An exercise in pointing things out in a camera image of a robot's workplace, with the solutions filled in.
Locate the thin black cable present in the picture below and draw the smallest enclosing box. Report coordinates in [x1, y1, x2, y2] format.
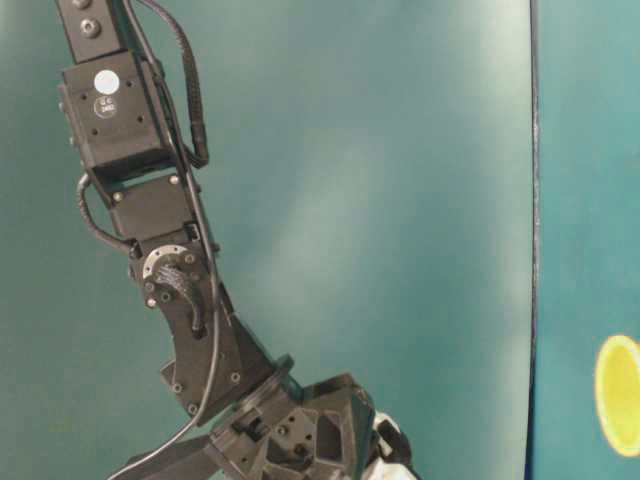
[117, 0, 221, 464]

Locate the yellow-green plastic cup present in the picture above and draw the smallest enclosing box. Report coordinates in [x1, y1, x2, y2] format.
[594, 335, 639, 457]

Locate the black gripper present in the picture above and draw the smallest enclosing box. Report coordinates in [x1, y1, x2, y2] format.
[121, 374, 411, 479]

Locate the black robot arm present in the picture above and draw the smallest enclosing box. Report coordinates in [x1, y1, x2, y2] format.
[57, 1, 416, 479]

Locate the black braided cable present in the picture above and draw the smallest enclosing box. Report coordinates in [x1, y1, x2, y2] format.
[134, 0, 211, 170]

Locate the teal table mat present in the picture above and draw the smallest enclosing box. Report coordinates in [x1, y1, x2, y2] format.
[1, 1, 639, 479]

